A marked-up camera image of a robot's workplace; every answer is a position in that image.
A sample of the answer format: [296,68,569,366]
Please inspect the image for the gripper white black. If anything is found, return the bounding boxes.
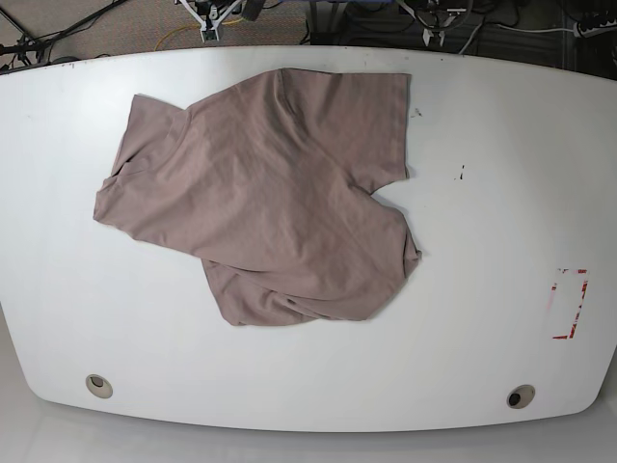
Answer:
[421,18,463,46]
[174,0,244,42]

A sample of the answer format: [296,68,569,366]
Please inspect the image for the mauve brown T-shirt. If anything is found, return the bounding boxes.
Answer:
[94,68,421,326]

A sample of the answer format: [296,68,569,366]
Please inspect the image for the white power strip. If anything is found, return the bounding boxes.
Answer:
[574,12,616,39]

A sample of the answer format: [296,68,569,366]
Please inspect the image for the black tripod stand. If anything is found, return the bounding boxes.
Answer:
[1,7,49,74]

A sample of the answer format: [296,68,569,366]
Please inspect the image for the red tape rectangle marker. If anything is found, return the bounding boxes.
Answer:
[547,268,589,340]

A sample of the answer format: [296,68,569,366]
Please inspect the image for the yellow floor cable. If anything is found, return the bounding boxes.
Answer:
[154,14,248,52]

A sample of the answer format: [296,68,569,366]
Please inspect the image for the right table cable grommet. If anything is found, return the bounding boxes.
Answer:
[506,384,536,410]

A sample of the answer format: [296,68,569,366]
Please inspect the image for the table cable grommet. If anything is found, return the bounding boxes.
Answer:
[506,384,536,410]
[86,374,113,399]

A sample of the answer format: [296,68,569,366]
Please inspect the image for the left table cable grommet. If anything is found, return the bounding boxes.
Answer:
[86,374,113,399]

